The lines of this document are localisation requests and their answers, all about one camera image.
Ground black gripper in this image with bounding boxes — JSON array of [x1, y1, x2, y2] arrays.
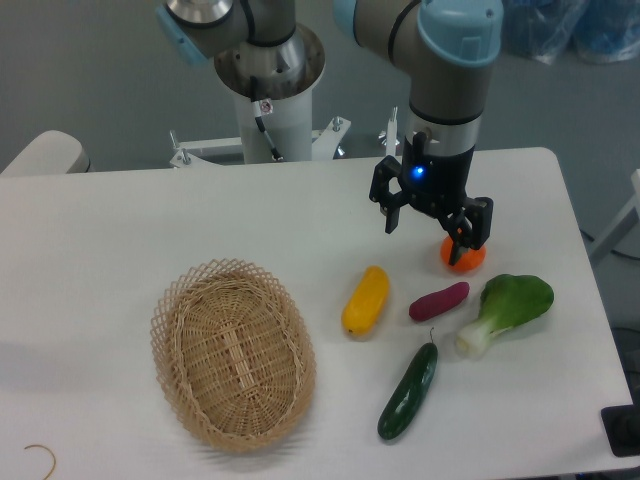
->
[[369, 133, 494, 265]]

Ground dark green cucumber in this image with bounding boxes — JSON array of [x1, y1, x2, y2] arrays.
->
[[377, 335, 439, 441]]

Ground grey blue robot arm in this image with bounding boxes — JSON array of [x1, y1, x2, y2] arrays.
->
[[156, 1, 503, 265]]

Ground orange tangerine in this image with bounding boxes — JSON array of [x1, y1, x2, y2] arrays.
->
[[439, 237, 487, 273]]

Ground purple sweet potato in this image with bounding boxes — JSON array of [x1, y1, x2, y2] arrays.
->
[[409, 281, 470, 322]]

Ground green bok choy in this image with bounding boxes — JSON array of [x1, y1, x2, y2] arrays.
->
[[455, 274, 555, 358]]

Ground yellow pepper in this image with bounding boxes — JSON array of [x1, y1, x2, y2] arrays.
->
[[341, 265, 390, 337]]

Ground white furniture leg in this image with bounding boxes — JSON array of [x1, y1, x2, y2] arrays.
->
[[588, 170, 639, 266]]

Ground blue plastic bags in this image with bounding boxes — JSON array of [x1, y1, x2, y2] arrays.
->
[[502, 0, 639, 65]]

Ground woven wicker basket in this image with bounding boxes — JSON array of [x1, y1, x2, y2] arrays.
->
[[150, 259, 316, 453]]

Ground black device at edge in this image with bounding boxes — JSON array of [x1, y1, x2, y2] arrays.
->
[[601, 405, 639, 458]]

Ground white chair armrest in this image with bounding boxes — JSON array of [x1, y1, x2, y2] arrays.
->
[[1, 130, 93, 178]]

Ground tan rubber band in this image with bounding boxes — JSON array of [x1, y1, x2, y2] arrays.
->
[[23, 444, 58, 478]]

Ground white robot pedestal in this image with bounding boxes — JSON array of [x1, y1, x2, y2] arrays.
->
[[214, 24, 325, 164]]

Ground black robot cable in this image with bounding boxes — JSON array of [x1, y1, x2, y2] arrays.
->
[[249, 75, 285, 163]]

